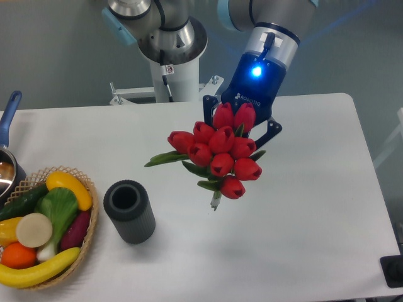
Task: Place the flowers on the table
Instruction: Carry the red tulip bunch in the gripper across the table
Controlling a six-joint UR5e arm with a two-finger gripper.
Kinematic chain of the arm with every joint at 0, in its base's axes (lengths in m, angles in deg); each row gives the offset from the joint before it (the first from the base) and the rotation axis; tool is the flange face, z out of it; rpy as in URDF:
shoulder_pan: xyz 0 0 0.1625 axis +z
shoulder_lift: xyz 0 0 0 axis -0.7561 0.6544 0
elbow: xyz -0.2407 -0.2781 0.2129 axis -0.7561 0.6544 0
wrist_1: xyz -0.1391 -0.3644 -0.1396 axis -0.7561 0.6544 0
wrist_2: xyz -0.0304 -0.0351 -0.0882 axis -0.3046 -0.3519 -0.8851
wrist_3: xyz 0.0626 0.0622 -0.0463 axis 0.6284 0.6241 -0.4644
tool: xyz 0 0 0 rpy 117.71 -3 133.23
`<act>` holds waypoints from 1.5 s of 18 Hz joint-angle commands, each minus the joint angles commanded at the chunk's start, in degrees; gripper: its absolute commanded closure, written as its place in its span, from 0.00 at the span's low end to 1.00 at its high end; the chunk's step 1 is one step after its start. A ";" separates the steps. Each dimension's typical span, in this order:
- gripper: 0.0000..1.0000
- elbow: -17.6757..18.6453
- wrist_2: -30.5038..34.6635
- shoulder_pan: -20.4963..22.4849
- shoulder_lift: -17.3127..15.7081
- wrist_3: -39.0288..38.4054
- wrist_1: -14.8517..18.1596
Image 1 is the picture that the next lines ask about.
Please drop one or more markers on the orange fruit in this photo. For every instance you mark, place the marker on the orange fruit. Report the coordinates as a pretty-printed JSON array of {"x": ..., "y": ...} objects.
[{"x": 17, "y": 256}]

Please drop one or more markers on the dark green cucumber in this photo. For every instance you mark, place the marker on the dark green cucumber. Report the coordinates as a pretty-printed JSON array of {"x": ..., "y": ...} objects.
[{"x": 23, "y": 204}]

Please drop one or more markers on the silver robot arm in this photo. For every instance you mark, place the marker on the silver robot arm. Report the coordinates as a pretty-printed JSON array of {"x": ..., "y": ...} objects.
[{"x": 173, "y": 41}]

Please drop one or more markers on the beige round slice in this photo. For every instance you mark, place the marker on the beige round slice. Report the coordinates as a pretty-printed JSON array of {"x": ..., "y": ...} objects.
[{"x": 34, "y": 230}]

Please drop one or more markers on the woven wicker basket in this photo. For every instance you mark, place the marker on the woven wicker basket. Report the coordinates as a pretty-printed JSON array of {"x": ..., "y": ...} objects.
[{"x": 38, "y": 178}]

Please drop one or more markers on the yellow pepper left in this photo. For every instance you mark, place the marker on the yellow pepper left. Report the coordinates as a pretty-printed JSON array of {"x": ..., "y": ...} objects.
[{"x": 8, "y": 231}]

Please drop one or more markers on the green bok choy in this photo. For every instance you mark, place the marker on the green bok choy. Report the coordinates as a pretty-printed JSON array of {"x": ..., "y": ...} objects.
[{"x": 60, "y": 206}]

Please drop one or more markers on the purple sweet potato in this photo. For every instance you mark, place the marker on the purple sweet potato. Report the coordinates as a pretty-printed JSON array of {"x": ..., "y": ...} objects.
[{"x": 77, "y": 231}]

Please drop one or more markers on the yellow banana front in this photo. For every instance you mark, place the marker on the yellow banana front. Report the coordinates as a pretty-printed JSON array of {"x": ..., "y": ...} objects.
[{"x": 32, "y": 276}]

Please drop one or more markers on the black device table edge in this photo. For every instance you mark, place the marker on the black device table edge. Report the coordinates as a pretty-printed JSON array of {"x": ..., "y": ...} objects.
[{"x": 392, "y": 270}]

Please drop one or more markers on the blue handled saucepan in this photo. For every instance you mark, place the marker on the blue handled saucepan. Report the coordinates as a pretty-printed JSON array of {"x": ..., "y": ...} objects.
[{"x": 11, "y": 172}]

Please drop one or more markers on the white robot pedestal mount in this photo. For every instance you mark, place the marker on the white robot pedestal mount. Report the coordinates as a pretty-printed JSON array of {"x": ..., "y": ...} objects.
[{"x": 170, "y": 83}]

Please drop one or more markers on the red tulip bouquet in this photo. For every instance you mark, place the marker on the red tulip bouquet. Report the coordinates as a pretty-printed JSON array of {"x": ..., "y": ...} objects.
[{"x": 221, "y": 153}]

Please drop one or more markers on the dark grey ribbed vase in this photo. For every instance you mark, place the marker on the dark grey ribbed vase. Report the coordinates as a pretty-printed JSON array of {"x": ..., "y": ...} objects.
[{"x": 127, "y": 204}]

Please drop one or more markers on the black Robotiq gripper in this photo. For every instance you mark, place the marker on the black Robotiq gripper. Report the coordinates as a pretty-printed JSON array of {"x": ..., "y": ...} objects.
[{"x": 257, "y": 79}]

